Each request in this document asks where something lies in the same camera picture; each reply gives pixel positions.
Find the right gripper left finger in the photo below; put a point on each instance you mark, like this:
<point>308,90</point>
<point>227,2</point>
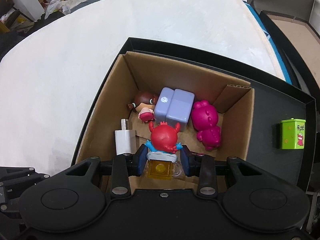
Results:
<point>125,166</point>

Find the black shallow tray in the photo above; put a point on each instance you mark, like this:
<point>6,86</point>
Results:
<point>274,100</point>

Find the purple cube toy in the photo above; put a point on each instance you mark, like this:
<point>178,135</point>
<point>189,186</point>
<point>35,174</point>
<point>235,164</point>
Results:
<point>174,105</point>

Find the pink hooded figurine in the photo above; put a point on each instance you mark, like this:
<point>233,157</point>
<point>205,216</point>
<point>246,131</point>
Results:
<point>204,117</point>

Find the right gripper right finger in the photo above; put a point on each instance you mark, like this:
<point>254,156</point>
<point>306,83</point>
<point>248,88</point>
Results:
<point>201,166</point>

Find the brown-haired doll figurine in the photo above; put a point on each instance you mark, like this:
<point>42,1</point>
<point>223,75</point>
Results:
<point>144,105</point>

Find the white charger plug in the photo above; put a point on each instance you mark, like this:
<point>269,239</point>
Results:
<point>125,139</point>

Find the white plastic bag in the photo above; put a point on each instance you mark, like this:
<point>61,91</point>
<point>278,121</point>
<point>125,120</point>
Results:
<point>64,6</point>

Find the green toy tin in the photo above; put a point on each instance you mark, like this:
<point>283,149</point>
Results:
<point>292,134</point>

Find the black framed board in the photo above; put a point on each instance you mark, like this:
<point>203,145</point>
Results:
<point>298,40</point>

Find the red crab figurine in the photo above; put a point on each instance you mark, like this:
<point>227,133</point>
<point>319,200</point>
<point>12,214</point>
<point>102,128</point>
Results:
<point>162,156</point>

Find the brown cardboard box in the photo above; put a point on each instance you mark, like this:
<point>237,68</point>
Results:
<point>133,72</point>

